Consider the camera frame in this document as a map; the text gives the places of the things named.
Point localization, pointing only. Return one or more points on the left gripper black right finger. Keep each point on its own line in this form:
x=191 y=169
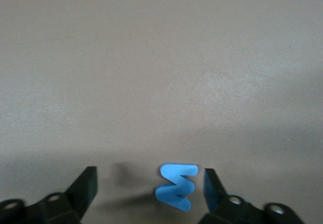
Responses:
x=214 y=198

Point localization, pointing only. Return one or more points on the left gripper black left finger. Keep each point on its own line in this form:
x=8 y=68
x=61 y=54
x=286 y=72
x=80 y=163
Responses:
x=78 y=196

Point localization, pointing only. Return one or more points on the blue foam letter W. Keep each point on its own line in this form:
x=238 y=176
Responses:
x=174 y=171

